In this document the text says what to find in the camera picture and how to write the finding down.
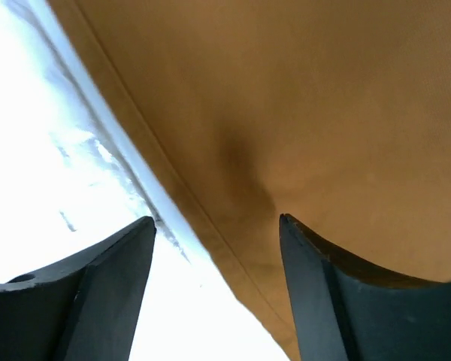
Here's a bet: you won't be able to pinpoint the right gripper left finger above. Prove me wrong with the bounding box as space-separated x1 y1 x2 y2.
0 217 156 361

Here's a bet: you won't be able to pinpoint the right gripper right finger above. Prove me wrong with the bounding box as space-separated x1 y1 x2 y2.
279 214 451 360

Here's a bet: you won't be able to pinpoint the brown trousers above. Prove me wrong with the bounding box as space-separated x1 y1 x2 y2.
51 1 451 360

